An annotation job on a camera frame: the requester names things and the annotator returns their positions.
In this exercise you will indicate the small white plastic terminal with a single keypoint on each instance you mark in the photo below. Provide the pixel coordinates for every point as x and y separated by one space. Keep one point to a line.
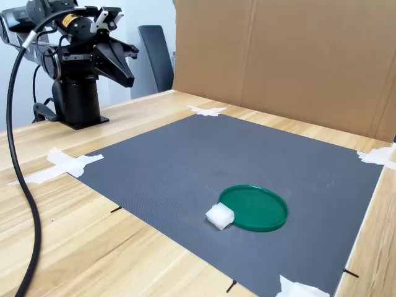
219 216

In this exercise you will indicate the round green lid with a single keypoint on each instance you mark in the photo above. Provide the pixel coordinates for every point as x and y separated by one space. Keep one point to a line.
256 207

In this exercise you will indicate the dark grey chair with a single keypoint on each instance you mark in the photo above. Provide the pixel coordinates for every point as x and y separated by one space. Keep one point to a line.
154 55

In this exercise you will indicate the dark grey mat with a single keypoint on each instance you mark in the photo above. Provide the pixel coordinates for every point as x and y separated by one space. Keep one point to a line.
216 154

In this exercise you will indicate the large brown cardboard partition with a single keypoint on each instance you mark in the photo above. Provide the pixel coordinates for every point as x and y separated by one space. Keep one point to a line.
294 62

